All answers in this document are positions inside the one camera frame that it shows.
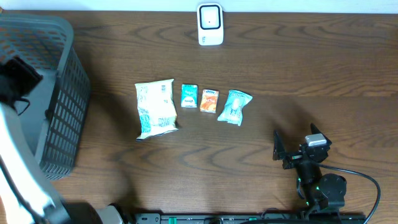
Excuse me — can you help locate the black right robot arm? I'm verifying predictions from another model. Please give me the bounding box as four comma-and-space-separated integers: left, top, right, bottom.
273, 123, 346, 219

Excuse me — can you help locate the dark grey plastic basket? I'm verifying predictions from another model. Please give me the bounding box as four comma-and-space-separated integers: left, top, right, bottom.
1, 14, 91, 180

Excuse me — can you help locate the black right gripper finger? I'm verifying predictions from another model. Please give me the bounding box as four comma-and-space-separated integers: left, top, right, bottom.
310, 123, 322, 134
273, 130, 285, 161

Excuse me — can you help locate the mint green wipes pack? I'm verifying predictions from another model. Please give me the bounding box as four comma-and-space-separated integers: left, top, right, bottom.
217, 90, 252, 126

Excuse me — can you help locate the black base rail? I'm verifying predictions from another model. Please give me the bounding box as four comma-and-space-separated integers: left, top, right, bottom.
134, 210, 366, 224

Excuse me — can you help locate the white barcode scanner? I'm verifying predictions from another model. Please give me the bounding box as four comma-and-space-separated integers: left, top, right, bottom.
197, 3, 224, 46

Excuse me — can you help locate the teal tissue pack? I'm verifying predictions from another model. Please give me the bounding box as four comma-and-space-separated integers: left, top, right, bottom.
181, 84, 198, 108

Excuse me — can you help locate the orange tissue pack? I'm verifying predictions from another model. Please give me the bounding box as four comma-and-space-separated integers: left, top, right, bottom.
200, 89, 219, 113

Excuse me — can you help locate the cream snack bag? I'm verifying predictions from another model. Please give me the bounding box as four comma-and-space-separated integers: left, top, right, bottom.
135, 79, 178, 141

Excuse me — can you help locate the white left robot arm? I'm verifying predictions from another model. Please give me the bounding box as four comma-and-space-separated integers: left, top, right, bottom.
1, 57, 127, 224

